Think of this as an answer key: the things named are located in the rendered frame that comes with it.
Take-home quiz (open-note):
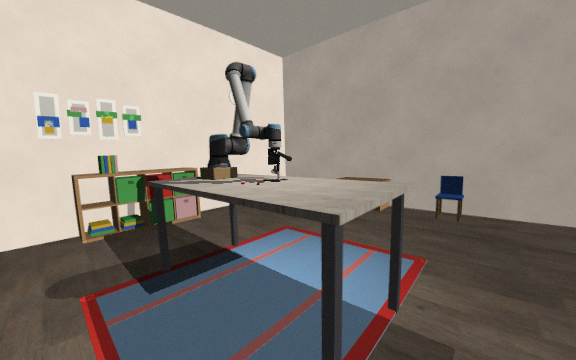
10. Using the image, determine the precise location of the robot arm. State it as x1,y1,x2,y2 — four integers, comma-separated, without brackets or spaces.
207,62,281,168

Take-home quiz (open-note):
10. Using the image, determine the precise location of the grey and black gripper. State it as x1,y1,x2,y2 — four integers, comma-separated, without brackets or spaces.
268,148,280,179

